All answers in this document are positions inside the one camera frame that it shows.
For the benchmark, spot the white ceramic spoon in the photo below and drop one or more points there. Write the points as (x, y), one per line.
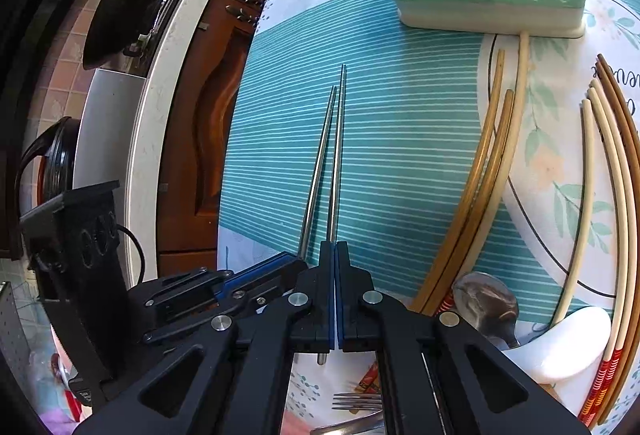
(565, 345)

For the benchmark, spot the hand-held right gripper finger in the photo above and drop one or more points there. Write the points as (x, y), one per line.
(340, 295)
(331, 295)

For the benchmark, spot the brown wooden kitchen cabinets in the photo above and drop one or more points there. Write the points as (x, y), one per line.
(200, 115)

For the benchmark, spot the metal chopstick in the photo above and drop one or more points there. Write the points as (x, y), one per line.
(337, 155)
(317, 175)

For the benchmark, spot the small metal spoon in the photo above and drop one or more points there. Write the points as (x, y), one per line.
(480, 302)

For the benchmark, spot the white kitchen countertop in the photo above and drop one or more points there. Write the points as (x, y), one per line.
(150, 115)

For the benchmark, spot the teal striped floral tablecloth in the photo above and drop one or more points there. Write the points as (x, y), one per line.
(400, 140)

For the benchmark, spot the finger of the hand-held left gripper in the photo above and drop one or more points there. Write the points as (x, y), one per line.
(272, 287)
(260, 272)

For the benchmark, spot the large metal spoon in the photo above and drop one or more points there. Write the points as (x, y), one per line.
(350, 429)

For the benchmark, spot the black wok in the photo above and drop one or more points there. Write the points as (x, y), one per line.
(115, 15)

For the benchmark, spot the brown bamboo chopstick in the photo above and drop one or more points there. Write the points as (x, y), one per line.
(625, 115)
(506, 115)
(497, 80)
(631, 115)

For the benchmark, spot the metal fork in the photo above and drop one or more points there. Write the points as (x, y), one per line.
(360, 401)

